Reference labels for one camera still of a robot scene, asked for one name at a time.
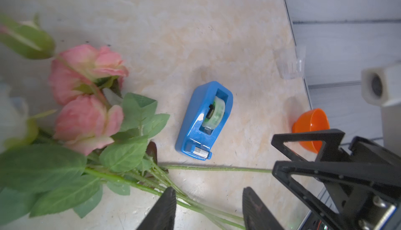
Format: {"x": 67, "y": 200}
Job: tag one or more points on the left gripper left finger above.
{"x": 162, "y": 214}

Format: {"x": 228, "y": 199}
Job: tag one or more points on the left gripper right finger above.
{"x": 256, "y": 214}

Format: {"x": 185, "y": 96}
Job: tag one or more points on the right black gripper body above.
{"x": 361, "y": 151}

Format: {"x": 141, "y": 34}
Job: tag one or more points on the artificial flower bouquet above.
{"x": 100, "y": 138}

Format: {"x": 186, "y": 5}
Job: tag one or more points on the blue tape dispenser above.
{"x": 208, "y": 111}

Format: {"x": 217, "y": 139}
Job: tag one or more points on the orange plastic bowl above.
{"x": 313, "y": 120}

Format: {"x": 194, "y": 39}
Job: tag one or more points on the clear plastic cup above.
{"x": 290, "y": 62}

